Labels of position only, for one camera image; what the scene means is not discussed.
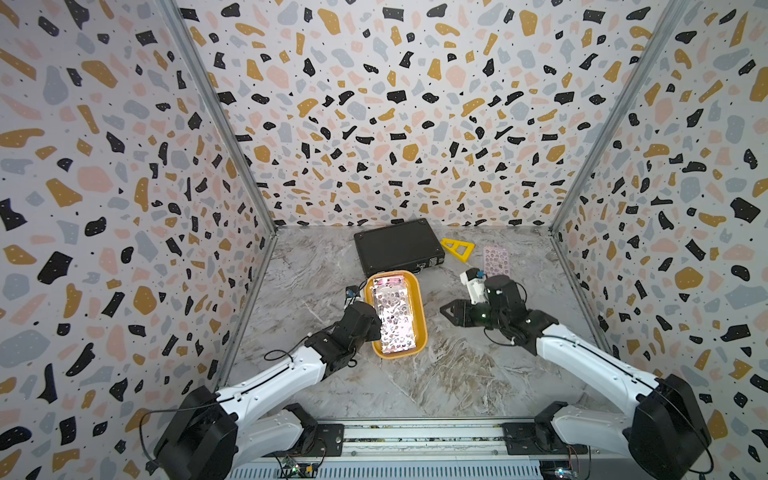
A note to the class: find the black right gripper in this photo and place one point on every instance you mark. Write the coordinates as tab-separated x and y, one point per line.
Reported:
461	311

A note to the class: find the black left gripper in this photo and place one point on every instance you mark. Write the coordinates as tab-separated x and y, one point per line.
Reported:
375	329

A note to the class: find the holographic sticker sheet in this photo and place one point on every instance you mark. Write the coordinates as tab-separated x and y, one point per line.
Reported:
392	302

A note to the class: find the yellow storage tray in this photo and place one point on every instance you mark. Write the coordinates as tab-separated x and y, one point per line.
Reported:
419	322

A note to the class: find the pink sticker sheet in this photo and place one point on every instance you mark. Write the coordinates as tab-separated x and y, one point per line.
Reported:
496	261

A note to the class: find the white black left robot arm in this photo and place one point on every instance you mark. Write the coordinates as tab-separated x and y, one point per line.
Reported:
211	433

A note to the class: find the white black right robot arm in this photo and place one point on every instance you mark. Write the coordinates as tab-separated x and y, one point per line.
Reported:
658	422

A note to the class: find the yellow triangle ruler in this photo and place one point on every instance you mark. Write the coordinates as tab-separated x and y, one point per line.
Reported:
461	250

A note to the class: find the black briefcase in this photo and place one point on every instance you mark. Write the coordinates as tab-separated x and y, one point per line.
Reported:
411	246

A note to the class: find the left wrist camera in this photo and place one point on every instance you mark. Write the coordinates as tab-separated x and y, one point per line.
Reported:
353	293

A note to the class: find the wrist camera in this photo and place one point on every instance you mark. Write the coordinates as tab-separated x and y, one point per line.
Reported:
353	293
474	280

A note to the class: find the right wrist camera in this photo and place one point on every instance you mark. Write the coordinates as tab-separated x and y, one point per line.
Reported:
474	280

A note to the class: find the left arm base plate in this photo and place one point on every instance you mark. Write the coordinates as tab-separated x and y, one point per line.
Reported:
324	440

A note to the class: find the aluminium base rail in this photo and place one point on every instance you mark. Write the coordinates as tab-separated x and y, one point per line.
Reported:
436	449

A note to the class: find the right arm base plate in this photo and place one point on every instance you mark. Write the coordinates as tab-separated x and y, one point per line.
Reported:
532	438

